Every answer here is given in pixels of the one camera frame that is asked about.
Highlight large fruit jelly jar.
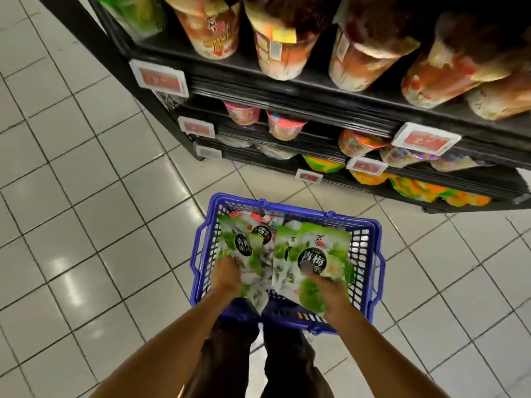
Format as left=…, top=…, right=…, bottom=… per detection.
left=162, top=0, right=242, bottom=60
left=329, top=0, right=424, bottom=92
left=465, top=66, right=531, bottom=121
left=244, top=0, right=333, bottom=81

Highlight person's left forearm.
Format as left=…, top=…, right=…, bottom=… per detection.
left=91, top=290, right=242, bottom=398

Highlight pouches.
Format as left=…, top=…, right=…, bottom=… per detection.
left=231, top=208, right=287, bottom=231

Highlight person's right forearm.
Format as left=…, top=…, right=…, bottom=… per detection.
left=319, top=306, right=449, bottom=398

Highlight green plum pouch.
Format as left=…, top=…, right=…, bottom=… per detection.
left=217, top=213, right=275, bottom=312
left=272, top=221, right=353, bottom=316

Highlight person's right hand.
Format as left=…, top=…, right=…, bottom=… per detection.
left=315, top=275, right=353, bottom=318

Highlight person's left hand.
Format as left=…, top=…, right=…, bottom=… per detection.
left=210, top=256, right=243, bottom=299

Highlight dark grey metal shelf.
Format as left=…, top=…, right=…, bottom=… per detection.
left=37, top=0, right=531, bottom=214

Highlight person's dark trousers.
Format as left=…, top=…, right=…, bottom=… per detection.
left=184, top=315, right=333, bottom=398

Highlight row of small pink-lid cups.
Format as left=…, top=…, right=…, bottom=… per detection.
left=222, top=101, right=491, bottom=172

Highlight row of small yellow-green cups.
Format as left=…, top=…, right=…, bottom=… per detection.
left=216, top=132, right=492, bottom=208

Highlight blue plastic shopping basket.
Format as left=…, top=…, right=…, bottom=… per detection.
left=189, top=193, right=386, bottom=335

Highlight row of orange jelly cups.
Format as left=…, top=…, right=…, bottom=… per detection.
left=402, top=4, right=531, bottom=108

